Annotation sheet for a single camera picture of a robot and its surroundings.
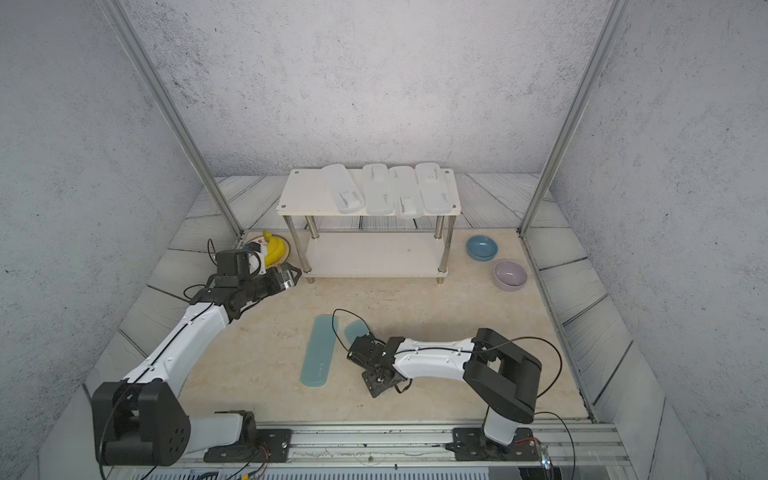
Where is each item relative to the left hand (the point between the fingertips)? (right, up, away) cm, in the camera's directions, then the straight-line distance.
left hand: (293, 274), depth 85 cm
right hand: (+26, -29, -1) cm, 39 cm away
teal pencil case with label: (+16, -17, +7) cm, 25 cm away
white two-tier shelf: (+9, +6, +20) cm, 23 cm away
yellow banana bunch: (-15, +8, +26) cm, 31 cm away
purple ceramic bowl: (+68, -2, +19) cm, 70 cm away
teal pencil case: (+6, -24, +6) cm, 25 cm away
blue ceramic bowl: (+61, +8, +27) cm, 67 cm away
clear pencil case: (+24, +24, -1) cm, 33 cm away
